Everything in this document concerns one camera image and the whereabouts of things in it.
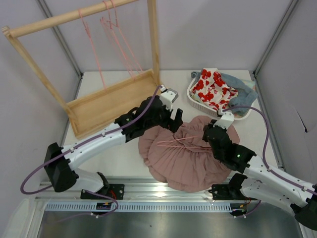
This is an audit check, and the red floral white garment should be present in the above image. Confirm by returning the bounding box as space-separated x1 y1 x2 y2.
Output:
189 68 238 111

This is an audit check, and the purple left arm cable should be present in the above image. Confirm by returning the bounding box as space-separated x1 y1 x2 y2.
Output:
20 85 164 223

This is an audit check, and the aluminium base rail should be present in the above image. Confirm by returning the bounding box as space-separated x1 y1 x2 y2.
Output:
35 177 214 202

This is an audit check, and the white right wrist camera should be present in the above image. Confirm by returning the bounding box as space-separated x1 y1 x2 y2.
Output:
213 109 234 130

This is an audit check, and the pink pleated skirt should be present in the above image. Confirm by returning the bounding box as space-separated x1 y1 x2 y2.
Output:
138 116 231 192

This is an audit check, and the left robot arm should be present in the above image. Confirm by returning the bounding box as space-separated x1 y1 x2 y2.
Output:
44 90 183 192

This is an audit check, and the white slotted cable duct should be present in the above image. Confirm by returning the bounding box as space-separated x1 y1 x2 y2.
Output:
45 202 232 213

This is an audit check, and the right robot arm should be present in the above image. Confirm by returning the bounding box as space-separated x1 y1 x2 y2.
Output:
203 120 317 231

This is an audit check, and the white laundry basket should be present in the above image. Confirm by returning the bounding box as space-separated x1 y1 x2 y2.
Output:
186 71 251 120

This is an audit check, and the blue denim garment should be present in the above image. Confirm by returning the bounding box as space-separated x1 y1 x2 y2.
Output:
196 73 258 107

